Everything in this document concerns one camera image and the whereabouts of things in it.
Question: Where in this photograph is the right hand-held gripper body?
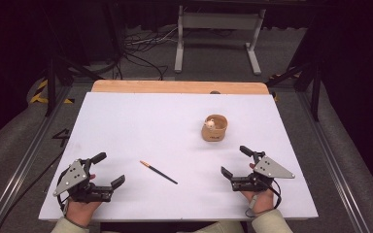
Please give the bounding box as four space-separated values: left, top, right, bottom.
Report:
230 150 296 192

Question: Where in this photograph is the yellow black hazard tape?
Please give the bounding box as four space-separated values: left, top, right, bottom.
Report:
28 79 76 106

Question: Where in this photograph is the wooden table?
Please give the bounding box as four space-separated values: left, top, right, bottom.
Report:
90 79 270 96

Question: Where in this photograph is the black pen with orange end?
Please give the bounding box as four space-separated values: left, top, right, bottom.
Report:
139 159 179 185

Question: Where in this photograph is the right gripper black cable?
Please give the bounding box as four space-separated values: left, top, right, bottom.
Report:
244 179 283 218

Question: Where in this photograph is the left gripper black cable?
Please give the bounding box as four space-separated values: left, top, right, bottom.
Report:
0 150 70 233

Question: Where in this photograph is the person's right hand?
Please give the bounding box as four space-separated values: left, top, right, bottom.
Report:
240 188 276 217

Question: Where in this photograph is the tan cup with animal figure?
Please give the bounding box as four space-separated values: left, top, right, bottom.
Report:
201 114 229 143

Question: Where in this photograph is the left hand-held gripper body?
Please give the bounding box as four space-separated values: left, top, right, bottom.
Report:
52 157 115 204

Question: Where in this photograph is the grey metal stand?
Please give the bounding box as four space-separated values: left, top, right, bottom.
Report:
173 4 267 77

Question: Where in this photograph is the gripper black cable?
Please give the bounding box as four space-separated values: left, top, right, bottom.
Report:
0 150 70 233
244 179 283 218

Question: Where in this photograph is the person's left hand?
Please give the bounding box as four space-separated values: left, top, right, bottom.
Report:
65 197 104 227

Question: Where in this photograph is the aluminium floor rail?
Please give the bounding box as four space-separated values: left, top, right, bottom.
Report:
0 84 73 233
295 90 372 233

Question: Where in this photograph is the white table board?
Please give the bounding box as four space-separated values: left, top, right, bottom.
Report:
38 91 320 223

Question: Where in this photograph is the bundle of floor cables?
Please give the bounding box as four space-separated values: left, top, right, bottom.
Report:
115 26 180 82

